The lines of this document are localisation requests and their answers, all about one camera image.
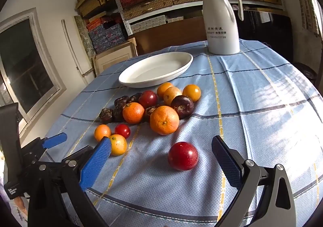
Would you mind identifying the white leaning strip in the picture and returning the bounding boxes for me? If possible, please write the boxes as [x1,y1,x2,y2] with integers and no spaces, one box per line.
[62,19,89,76]

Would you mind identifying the small orange citrus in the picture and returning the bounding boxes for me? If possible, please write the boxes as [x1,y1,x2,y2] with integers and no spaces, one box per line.
[94,124,112,142]
[157,82,174,99]

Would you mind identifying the brown wooden board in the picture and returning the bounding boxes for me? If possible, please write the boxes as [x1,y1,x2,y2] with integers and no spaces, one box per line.
[128,16,210,55]

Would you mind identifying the large orange mandarin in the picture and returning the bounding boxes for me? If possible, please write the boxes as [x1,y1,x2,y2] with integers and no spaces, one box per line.
[150,105,180,136]

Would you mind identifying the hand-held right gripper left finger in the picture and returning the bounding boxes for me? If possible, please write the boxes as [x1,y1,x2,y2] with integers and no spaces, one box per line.
[27,137,112,227]

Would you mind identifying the bright red plum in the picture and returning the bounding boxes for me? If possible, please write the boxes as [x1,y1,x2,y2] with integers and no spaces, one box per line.
[168,142,199,171]

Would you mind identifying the small yellow-orange citrus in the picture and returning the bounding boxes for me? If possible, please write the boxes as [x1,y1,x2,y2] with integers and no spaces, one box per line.
[182,84,201,102]
[108,134,128,156]

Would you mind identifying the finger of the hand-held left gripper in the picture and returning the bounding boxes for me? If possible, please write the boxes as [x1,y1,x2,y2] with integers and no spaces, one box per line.
[21,132,67,157]

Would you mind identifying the white oval plate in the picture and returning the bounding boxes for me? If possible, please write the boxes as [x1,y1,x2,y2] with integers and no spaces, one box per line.
[119,52,194,88]

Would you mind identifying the white metal shelf rack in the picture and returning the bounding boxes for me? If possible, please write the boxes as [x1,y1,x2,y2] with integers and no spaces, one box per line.
[105,0,288,38]

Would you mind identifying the small tan-yellow citrus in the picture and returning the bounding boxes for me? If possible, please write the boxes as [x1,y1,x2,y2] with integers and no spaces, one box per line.
[164,86,182,106]

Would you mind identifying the dark purple plum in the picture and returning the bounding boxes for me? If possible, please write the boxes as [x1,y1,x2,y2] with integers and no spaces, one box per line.
[171,95,194,119]

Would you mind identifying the red cherry tomato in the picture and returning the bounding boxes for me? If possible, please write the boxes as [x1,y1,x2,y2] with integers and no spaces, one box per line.
[114,124,131,139]

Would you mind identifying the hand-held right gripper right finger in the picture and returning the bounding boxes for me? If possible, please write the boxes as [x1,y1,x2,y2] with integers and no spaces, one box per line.
[211,135,296,227]

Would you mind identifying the blue checked tablecloth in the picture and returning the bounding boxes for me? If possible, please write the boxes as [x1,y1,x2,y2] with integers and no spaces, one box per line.
[19,39,323,227]

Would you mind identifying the green marbled panel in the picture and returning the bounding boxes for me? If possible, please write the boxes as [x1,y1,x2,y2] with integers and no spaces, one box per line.
[74,15,97,56]

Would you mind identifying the black round object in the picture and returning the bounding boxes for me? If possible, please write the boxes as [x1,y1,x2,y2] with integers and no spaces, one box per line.
[297,64,318,83]

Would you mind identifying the white thermos jug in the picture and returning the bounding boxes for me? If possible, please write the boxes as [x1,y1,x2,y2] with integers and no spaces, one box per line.
[198,0,244,55]

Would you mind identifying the medium orange mandarin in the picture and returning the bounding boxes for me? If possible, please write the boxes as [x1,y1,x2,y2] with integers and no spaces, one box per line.
[123,102,145,124]

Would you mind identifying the beige framed panel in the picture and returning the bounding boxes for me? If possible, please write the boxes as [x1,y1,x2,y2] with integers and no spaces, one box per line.
[92,40,138,76]

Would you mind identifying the stack of blue floral boxes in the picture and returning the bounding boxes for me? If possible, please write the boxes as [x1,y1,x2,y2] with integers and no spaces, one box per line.
[86,16,128,54]

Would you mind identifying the dark water chestnut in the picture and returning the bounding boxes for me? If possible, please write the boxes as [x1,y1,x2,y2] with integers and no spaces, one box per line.
[114,96,130,107]
[143,105,158,121]
[98,108,114,124]
[112,107,125,121]
[127,93,143,104]

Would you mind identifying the dark red plum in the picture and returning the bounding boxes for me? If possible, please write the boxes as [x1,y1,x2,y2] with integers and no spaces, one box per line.
[138,90,158,109]

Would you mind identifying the white framed window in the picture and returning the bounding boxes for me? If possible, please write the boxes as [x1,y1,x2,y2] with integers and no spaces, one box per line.
[0,8,66,126]

